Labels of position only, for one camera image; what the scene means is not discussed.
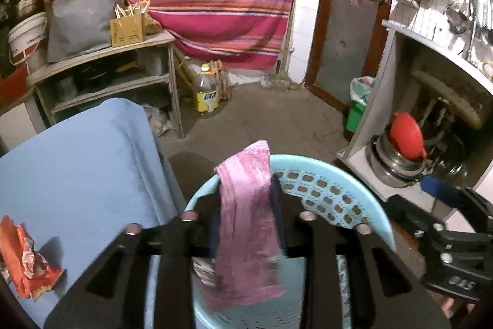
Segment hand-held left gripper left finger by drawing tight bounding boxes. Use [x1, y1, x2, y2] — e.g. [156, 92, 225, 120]
[44, 193, 222, 329]

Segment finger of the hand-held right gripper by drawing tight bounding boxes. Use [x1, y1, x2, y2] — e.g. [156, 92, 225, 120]
[421, 175, 493, 224]
[386, 193, 457, 239]

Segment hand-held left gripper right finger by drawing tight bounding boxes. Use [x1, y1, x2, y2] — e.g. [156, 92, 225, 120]
[270, 174, 452, 329]

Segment pink cloth rag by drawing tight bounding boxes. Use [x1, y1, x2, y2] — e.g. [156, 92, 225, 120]
[202, 139, 287, 314]

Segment light blue plastic basket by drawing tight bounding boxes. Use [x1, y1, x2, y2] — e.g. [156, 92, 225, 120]
[183, 154, 397, 329]

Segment stacked steel pots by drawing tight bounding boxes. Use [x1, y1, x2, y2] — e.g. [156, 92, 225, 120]
[368, 134, 429, 188]

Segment red plastic funnel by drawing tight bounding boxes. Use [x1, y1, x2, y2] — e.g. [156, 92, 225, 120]
[387, 111, 428, 161]

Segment white kitchen counter cabinet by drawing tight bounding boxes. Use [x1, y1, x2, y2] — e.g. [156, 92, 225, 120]
[336, 19, 493, 224]

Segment green waste bin with bag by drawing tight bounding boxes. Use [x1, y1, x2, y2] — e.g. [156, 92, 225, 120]
[345, 76, 377, 134]

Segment yellow-label oil bottle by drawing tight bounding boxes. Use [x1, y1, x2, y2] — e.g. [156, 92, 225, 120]
[193, 63, 221, 114]

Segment bundle of firewood sticks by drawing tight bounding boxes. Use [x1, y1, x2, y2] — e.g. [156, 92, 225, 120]
[210, 59, 234, 102]

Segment metal ladle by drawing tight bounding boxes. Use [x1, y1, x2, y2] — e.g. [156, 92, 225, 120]
[445, 0, 474, 35]

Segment brown-framed metal door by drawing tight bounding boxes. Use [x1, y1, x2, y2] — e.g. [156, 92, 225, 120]
[304, 0, 400, 114]

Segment orange crumpled wrapper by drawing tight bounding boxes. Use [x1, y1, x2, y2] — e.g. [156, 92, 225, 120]
[0, 215, 65, 301]

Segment grey wooden shelf unit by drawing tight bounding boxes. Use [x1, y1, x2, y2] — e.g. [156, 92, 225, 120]
[27, 30, 185, 139]

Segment white low cabinet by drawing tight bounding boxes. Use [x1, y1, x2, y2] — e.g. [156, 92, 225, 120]
[0, 90, 47, 153]

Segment grey fabric bag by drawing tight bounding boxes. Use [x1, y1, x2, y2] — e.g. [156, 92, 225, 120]
[46, 0, 127, 64]

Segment red plastic tub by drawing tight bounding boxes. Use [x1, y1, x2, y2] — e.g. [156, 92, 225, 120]
[0, 65, 30, 103]

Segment white plastic bucket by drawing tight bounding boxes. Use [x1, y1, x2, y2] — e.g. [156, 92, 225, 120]
[8, 11, 49, 74]

